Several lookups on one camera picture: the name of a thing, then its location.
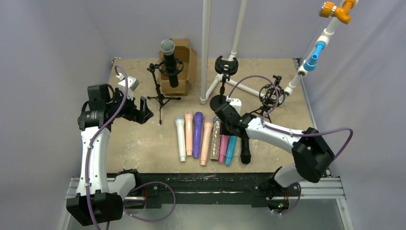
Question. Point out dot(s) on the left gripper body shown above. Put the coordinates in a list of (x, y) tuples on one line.
[(137, 112)]

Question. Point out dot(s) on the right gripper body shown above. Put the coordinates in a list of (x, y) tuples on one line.
[(236, 127)]

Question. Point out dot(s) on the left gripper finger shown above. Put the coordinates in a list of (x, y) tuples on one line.
[(138, 116), (143, 105)]

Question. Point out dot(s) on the blue microphone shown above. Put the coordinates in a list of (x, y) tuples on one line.
[(230, 150)]

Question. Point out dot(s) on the pink microphone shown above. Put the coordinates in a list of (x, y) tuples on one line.
[(223, 148)]

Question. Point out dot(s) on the glitter sequin microphone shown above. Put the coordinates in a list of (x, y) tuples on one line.
[(216, 139)]

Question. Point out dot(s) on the beige microphone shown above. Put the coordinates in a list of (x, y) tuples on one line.
[(208, 126), (189, 132)]

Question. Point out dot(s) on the white microphone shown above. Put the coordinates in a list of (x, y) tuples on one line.
[(180, 122)]

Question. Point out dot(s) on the black microphone orange cap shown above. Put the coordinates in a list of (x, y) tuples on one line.
[(245, 154)]

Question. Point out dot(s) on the purple microphone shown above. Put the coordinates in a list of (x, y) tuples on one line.
[(198, 121)]

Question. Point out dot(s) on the tripod shock mount stand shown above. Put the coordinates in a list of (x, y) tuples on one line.
[(161, 98), (268, 96)]

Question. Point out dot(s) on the round base mic stand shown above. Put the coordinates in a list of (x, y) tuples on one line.
[(226, 68)]

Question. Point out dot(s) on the black sparkly microphone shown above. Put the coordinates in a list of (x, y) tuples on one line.
[(167, 47)]

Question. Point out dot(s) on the cardboard box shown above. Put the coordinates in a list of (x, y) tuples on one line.
[(186, 79)]

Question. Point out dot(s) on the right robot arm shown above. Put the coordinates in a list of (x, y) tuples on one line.
[(311, 154)]

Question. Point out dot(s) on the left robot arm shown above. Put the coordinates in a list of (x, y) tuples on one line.
[(96, 200)]

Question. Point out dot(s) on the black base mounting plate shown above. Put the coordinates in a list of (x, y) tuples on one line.
[(251, 188)]

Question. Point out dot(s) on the PVC pipe with coloured fittings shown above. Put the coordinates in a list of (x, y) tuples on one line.
[(340, 13)]

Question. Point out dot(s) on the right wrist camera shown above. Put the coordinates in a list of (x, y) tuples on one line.
[(235, 103)]

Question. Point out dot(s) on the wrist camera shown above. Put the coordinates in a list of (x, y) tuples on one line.
[(235, 103), (127, 85)]

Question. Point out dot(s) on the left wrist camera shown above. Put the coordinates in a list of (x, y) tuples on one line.
[(127, 85)]

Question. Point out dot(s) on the white PVC pipe frame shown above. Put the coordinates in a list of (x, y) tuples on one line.
[(206, 91)]

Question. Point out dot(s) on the aluminium rail frame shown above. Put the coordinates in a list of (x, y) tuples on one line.
[(324, 189)]

